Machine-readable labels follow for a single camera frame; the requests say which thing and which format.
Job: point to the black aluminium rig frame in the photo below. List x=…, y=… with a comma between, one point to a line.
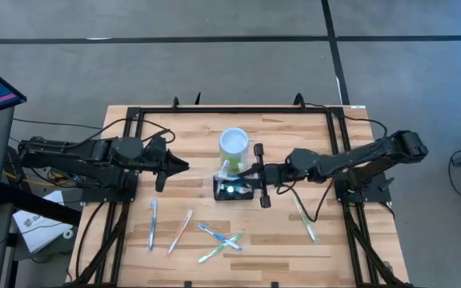
x=234, y=109

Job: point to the white tape roll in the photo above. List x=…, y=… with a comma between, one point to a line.
x=65, y=234

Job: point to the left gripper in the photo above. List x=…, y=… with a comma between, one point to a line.
x=160, y=160

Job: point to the blue white toothbrush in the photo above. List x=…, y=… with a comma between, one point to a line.
x=153, y=224
x=214, y=234

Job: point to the white-headed wrapped toothbrush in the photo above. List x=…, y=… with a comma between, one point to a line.
x=225, y=168

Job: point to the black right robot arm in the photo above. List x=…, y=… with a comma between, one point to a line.
x=354, y=158

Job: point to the green white toothbrush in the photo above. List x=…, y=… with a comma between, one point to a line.
x=304, y=219
x=214, y=252

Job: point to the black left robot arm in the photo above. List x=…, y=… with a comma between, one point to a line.
x=74, y=154

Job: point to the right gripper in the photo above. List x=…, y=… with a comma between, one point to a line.
x=274, y=173

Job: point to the orange white toothbrush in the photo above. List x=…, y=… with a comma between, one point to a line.
x=180, y=231

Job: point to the green wipes canister white lid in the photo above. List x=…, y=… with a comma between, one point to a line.
x=233, y=142

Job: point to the white printed paper sheet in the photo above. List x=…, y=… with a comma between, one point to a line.
x=38, y=232

